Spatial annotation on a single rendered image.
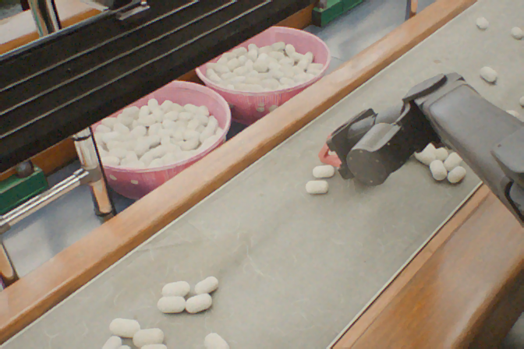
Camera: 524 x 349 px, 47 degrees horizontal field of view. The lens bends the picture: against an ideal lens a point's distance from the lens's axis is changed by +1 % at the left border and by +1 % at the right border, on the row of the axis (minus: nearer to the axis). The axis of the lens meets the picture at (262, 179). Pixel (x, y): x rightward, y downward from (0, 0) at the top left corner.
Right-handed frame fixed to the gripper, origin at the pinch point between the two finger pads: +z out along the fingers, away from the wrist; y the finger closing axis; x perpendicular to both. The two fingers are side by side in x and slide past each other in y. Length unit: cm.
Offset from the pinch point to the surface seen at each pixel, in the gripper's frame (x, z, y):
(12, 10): -126, 257, -81
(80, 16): -51, 58, -8
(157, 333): 3.2, -4.0, 38.7
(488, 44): 3, -1, -52
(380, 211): 9.7, -8.6, 3.8
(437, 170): 10.0, -11.9, -7.2
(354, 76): -7.0, 6.4, -21.7
